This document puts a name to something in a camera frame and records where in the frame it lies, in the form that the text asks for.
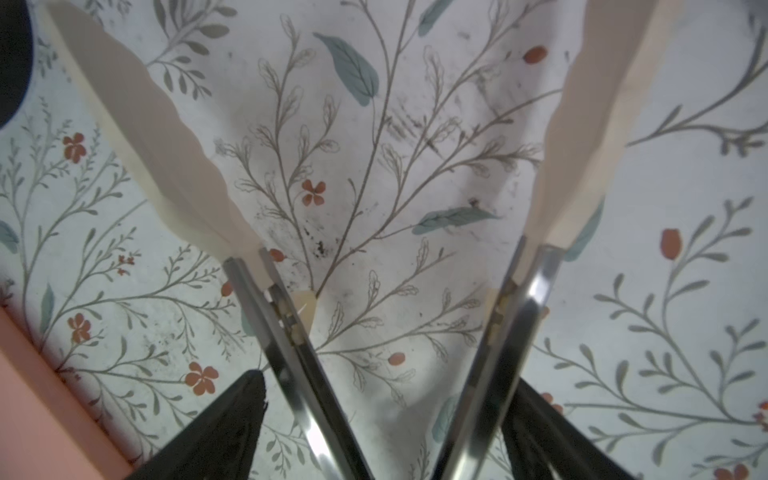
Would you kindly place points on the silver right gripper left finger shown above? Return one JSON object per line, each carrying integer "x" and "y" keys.
{"x": 190, "y": 195}

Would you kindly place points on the small black alarm clock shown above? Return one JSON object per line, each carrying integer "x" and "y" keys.
{"x": 17, "y": 55}

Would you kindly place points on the pink tray mat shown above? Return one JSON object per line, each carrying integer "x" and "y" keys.
{"x": 45, "y": 432}

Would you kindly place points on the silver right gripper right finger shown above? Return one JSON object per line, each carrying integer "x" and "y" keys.
{"x": 604, "y": 91}

